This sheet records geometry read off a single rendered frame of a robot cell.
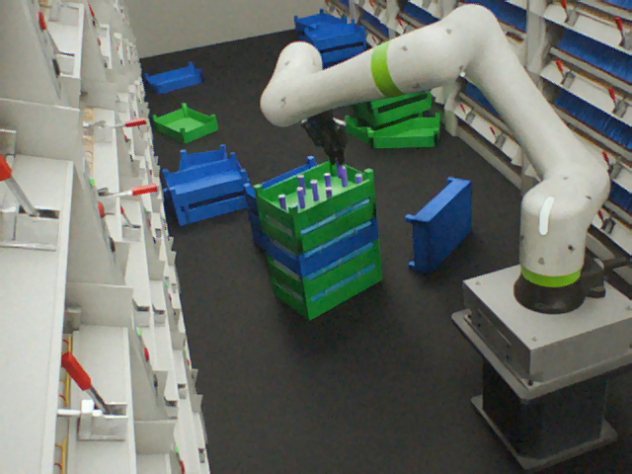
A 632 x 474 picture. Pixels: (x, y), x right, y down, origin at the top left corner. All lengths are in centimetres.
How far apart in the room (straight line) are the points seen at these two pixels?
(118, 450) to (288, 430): 127
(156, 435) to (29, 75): 45
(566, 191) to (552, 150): 13
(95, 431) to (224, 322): 165
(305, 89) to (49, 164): 103
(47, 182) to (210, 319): 169
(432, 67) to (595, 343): 65
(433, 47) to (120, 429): 101
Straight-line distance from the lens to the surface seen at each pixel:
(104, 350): 77
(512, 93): 161
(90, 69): 141
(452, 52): 146
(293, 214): 202
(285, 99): 169
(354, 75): 156
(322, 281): 219
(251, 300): 236
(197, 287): 248
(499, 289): 165
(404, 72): 148
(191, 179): 301
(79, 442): 67
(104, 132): 127
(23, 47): 68
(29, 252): 55
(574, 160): 163
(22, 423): 41
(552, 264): 153
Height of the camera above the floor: 137
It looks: 31 degrees down
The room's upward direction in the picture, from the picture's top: 8 degrees counter-clockwise
